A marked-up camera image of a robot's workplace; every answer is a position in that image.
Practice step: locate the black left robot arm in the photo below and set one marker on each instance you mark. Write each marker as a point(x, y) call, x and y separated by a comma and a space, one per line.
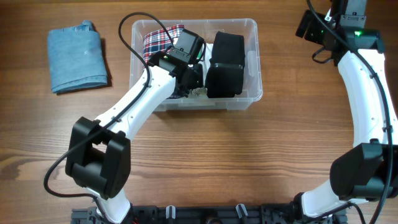
point(99, 154)

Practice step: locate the white printed t-shirt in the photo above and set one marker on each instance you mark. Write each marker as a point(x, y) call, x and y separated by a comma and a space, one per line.
point(205, 62)

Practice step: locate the black garment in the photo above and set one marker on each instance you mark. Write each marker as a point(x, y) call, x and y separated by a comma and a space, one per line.
point(225, 76)

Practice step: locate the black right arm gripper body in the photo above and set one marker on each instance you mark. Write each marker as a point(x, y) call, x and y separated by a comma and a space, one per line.
point(318, 28)

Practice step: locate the blue denim garment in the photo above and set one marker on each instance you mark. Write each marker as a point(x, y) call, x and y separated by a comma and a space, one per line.
point(75, 58)

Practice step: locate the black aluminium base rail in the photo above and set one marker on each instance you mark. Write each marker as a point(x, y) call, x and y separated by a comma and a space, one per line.
point(264, 214)

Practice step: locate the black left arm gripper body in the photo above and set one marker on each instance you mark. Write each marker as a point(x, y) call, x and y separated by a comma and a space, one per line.
point(196, 78)

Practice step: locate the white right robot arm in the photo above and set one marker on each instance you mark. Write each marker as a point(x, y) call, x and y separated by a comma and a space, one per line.
point(367, 172)

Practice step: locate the clear plastic storage bin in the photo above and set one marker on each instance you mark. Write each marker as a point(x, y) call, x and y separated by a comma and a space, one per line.
point(207, 29)

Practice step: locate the red plaid shirt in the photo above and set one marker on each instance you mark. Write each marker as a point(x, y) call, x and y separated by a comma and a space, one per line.
point(158, 40)

